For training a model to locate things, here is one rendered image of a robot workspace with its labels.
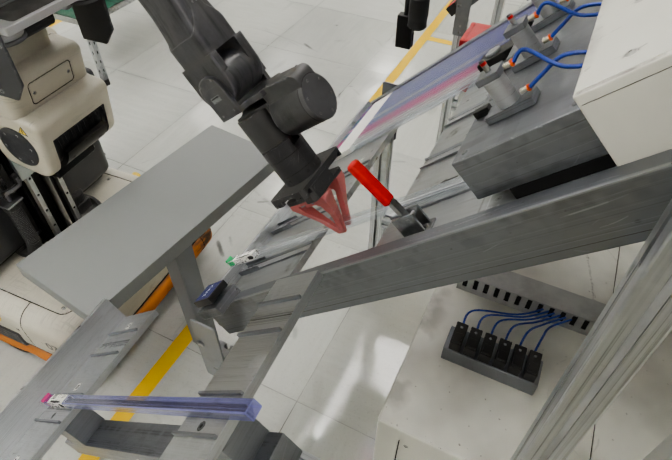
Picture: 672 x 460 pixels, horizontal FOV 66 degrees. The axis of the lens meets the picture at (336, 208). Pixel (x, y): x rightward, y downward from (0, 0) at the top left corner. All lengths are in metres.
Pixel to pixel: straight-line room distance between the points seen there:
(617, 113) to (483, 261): 0.19
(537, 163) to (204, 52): 0.38
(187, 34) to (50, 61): 0.73
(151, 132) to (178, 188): 1.30
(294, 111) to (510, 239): 0.28
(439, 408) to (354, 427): 0.67
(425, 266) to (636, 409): 0.57
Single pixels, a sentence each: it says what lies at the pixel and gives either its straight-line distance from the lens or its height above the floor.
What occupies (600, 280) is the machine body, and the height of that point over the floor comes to 0.62.
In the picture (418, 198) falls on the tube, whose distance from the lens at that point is 0.63.
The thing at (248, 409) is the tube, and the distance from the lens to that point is 0.44.
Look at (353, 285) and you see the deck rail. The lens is 0.64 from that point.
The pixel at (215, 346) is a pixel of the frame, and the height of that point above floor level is 0.71.
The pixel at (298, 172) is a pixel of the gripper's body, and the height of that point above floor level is 1.02.
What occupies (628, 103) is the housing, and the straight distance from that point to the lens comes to 0.43.
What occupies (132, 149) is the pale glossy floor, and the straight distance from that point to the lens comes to 2.53.
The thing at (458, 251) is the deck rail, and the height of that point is 1.06.
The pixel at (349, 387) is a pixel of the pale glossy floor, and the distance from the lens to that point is 1.62.
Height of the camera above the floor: 1.45
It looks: 44 degrees down
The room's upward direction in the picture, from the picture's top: straight up
